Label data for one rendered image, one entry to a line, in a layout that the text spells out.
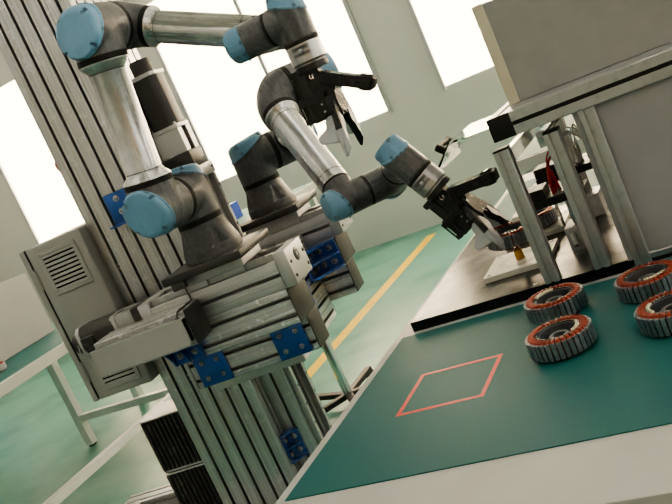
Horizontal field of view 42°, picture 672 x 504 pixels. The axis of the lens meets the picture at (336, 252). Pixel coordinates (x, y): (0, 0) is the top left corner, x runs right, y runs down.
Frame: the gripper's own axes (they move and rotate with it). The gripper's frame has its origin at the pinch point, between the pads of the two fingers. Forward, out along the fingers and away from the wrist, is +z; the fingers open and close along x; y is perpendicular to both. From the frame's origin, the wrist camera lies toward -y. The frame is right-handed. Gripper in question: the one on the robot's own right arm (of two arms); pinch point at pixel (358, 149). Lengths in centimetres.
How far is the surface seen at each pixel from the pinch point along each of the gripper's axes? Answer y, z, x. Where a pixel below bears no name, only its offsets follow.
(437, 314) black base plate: -2.7, 38.1, 4.0
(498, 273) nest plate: -16.1, 36.9, -6.7
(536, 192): -29.8, 23.3, -8.2
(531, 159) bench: -19, 42, -172
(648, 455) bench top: -38, 40, 80
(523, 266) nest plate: -21.9, 36.9, -5.4
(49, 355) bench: 206, 42, -147
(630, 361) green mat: -39, 40, 53
